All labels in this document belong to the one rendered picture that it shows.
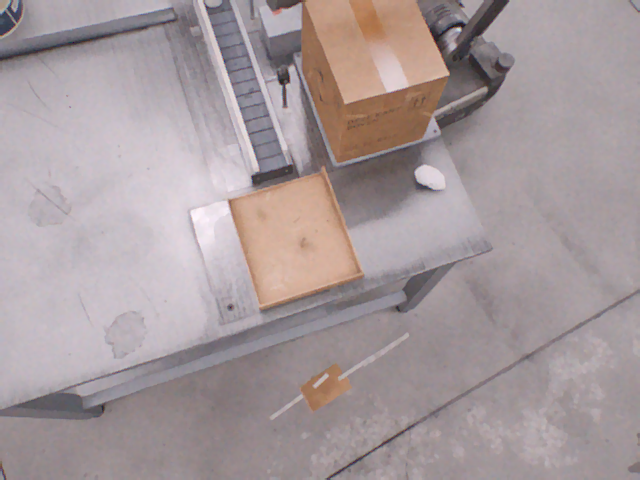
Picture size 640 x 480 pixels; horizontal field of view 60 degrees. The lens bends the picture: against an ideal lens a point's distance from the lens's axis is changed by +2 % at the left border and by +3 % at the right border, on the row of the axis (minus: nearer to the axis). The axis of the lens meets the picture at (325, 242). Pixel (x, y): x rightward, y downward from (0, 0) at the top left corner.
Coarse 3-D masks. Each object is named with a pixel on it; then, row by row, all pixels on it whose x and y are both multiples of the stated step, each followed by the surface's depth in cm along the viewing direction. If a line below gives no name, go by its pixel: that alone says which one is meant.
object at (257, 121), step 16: (224, 0) 151; (208, 16) 149; (224, 16) 149; (224, 32) 147; (240, 32) 148; (224, 48) 146; (240, 48) 146; (224, 64) 144; (240, 64) 144; (240, 80) 143; (256, 80) 143; (240, 96) 141; (256, 96) 141; (240, 112) 139; (256, 112) 140; (256, 128) 138; (272, 128) 138; (256, 144) 137; (272, 144) 137; (256, 160) 135; (272, 160) 135
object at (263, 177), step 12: (192, 0) 151; (204, 24) 148; (204, 36) 147; (216, 60) 145; (216, 72) 148; (228, 96) 141; (228, 108) 140; (240, 132) 138; (240, 144) 137; (288, 156) 136; (252, 168) 135; (288, 168) 137; (252, 180) 136; (264, 180) 138
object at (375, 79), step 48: (336, 0) 122; (384, 0) 123; (336, 48) 118; (384, 48) 119; (432, 48) 119; (336, 96) 119; (384, 96) 116; (432, 96) 123; (336, 144) 133; (384, 144) 138
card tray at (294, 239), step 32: (256, 192) 137; (288, 192) 138; (320, 192) 138; (256, 224) 134; (288, 224) 135; (320, 224) 135; (256, 256) 132; (288, 256) 132; (320, 256) 132; (352, 256) 133; (256, 288) 129; (288, 288) 129; (320, 288) 127
